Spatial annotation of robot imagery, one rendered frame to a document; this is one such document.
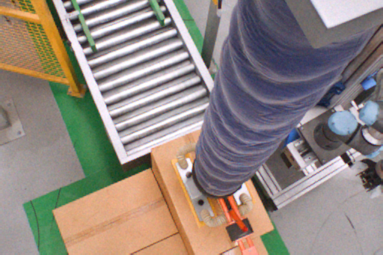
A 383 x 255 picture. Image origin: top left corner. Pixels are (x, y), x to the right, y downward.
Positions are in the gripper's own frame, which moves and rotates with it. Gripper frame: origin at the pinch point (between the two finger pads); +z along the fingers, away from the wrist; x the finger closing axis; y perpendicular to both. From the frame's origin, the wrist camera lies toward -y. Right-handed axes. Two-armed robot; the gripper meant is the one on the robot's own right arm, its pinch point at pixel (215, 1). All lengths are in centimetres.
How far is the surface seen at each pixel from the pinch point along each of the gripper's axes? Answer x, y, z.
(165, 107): -13, -21, 93
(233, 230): -94, 0, 28
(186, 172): -66, -16, 38
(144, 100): -8, -34, 93
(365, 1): -87, -10, -140
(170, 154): -53, -23, 54
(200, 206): -81, -11, 39
